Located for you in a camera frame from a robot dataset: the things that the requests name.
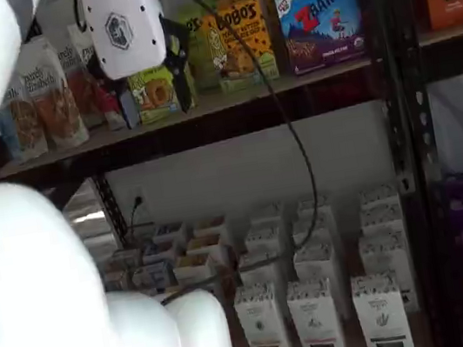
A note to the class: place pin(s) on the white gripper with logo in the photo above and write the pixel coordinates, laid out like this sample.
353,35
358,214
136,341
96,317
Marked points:
124,27

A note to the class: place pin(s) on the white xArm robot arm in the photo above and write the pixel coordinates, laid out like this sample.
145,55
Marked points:
11,283

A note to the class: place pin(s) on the green Bobo's apple pie box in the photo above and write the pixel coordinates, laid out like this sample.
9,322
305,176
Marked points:
199,55
153,98

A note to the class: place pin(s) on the wooden metal shelf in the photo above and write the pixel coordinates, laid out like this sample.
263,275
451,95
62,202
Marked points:
207,131

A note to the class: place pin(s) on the wooden shelf board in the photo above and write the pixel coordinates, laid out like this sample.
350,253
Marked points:
245,94
351,339
456,33

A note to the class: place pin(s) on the blue flax plus oatmeal box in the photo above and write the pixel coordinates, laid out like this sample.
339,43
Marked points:
168,232
158,251
153,276

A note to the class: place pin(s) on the white yellow purely elizabeth box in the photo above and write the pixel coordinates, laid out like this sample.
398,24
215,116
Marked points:
203,244
192,272

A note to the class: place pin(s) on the white box yellow strip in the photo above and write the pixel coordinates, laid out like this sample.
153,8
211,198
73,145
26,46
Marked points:
264,239
265,276
262,327

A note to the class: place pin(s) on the blue ZBar box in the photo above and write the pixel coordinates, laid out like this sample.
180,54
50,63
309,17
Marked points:
323,27

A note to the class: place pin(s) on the white box pink strip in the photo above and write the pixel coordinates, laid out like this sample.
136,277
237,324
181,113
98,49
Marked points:
314,323
305,208
328,228
316,263

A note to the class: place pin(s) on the white box green strip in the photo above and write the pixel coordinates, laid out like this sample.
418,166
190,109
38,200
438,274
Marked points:
382,317
383,253
380,220

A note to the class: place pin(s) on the red purely elizabeth granola bag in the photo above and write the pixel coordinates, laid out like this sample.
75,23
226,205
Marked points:
84,95

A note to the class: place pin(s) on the orange purely elizabeth granola bag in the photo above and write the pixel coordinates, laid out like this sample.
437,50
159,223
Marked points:
54,109

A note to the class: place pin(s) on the blue purely elizabeth granola bag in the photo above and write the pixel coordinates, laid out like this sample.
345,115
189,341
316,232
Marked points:
21,127

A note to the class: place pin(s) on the white wall power outlet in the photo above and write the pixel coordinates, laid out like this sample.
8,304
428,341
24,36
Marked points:
141,192

